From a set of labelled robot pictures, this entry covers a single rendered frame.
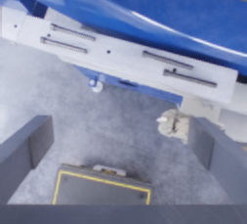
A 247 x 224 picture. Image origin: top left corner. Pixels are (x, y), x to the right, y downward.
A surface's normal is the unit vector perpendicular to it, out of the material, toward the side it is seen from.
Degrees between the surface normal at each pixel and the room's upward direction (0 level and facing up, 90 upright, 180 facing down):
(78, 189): 0
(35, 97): 0
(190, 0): 13
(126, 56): 0
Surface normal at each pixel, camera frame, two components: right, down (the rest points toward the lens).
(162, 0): 0.22, -0.04
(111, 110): -0.09, -0.14
